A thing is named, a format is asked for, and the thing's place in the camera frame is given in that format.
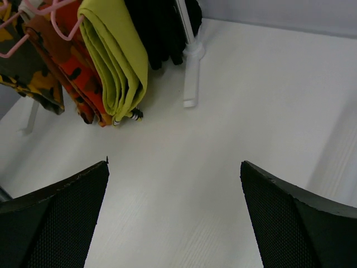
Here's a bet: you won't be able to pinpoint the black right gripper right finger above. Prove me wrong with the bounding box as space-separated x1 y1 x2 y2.
240 161 356 267

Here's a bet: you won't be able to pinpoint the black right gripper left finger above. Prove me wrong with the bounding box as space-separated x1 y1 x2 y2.
1 160 109 267

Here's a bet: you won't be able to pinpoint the green yellow camouflage trousers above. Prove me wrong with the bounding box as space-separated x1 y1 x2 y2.
0 0 65 116

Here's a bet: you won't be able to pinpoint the orange camouflage trousers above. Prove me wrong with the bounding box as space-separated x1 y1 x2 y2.
25 15 112 127

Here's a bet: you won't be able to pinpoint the lime green trousers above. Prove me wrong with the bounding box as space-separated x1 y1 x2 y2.
78 1 148 126

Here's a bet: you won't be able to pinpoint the pink hanger with orange trousers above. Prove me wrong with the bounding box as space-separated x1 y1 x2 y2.
18 1 83 41

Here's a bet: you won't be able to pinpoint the black trousers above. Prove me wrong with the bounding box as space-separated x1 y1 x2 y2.
125 0 186 70

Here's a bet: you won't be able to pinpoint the white metal clothes rack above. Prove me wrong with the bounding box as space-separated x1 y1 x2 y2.
16 0 206 135

